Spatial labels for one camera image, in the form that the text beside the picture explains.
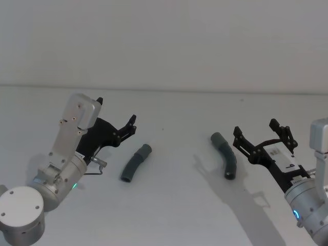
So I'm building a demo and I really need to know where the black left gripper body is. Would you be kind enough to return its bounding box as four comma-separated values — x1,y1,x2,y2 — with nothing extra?
76,117,121,165

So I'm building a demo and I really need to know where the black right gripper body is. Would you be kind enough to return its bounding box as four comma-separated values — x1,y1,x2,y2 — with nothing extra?
252,139,312,193

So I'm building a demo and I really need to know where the grey bent pipe piece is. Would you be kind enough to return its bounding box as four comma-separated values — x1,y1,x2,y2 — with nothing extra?
120,143,153,183
210,132,237,181

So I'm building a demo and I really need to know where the white table cloth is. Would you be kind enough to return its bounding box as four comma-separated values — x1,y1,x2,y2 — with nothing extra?
0,84,328,246

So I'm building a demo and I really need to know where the thin dark wrist cable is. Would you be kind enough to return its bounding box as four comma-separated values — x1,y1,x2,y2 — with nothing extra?
82,155,107,178

